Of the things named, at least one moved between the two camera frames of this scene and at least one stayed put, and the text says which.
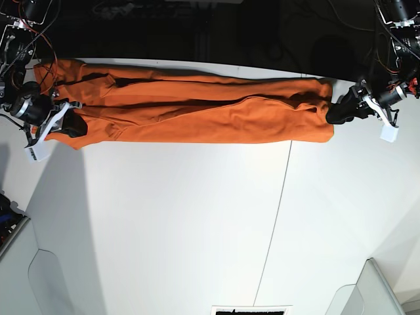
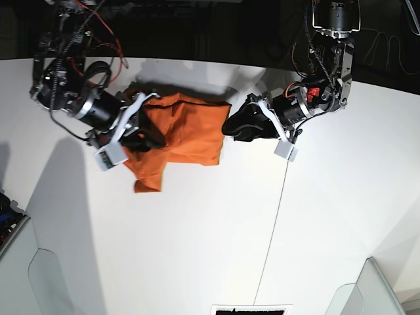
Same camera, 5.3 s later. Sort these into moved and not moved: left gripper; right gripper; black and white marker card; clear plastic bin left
Moved: right gripper; left gripper
Not moved: black and white marker card; clear plastic bin left
